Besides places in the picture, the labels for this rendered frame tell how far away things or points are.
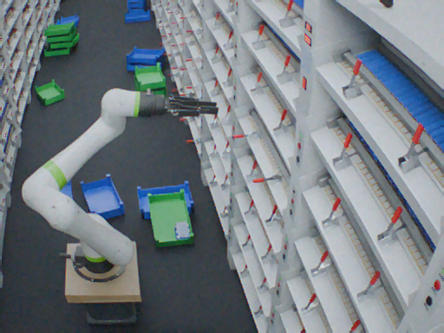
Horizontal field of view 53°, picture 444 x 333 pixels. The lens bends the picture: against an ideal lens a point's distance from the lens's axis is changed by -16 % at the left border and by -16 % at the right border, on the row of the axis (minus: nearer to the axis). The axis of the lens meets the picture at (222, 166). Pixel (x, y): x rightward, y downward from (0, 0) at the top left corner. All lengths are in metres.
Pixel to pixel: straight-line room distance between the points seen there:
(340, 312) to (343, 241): 0.21
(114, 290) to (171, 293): 0.48
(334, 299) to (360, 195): 0.37
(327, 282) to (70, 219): 0.83
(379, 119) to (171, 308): 1.68
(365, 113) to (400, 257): 0.31
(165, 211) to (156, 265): 0.37
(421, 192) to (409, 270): 0.18
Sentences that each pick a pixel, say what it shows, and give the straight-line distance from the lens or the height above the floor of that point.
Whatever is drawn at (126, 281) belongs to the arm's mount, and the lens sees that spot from 2.17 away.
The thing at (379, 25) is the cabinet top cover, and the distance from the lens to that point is 0.92.
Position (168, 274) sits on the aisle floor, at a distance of 2.62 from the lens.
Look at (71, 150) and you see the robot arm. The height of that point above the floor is 0.94.
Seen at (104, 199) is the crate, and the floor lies 0.00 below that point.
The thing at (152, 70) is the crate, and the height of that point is 0.18.
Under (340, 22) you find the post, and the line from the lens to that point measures 1.22.
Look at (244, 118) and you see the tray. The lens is 2.08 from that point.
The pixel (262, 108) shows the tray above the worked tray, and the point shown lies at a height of 1.07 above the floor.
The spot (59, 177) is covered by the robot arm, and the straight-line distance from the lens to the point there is 1.81.
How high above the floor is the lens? 1.95
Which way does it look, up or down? 36 degrees down
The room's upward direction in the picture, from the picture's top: 1 degrees clockwise
